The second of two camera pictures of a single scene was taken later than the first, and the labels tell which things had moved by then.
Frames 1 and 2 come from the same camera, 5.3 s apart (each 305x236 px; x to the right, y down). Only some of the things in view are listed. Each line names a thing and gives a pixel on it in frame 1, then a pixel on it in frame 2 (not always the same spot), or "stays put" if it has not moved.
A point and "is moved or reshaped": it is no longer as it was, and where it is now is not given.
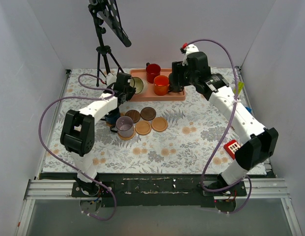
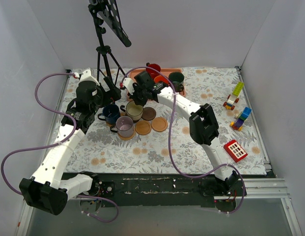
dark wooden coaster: [148, 113] stays put
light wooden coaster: [159, 124] stays put
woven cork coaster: [127, 138] stays put
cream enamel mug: [136, 82] is moved or reshaped
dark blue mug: [112, 116] stays put
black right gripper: [176, 80] -> [138, 96]
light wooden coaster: [143, 127] stays put
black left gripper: [129, 89] -> [108, 89]
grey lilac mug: [124, 127] stays put
